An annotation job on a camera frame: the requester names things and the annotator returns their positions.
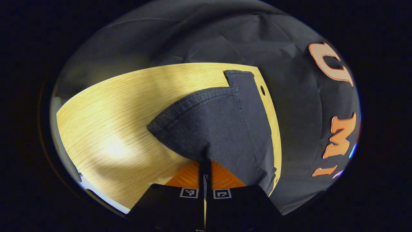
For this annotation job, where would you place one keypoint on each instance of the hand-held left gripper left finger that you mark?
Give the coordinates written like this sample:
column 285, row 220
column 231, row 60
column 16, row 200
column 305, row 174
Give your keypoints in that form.
column 173, row 209

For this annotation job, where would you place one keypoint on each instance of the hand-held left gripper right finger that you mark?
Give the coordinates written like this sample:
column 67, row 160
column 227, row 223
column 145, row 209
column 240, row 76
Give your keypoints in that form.
column 238, row 209

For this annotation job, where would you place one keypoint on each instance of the dark blue jeans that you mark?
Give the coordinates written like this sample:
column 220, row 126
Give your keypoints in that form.
column 219, row 129

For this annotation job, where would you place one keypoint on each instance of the black backdrop cloth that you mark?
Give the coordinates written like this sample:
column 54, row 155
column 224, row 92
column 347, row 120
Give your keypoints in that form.
column 289, row 96

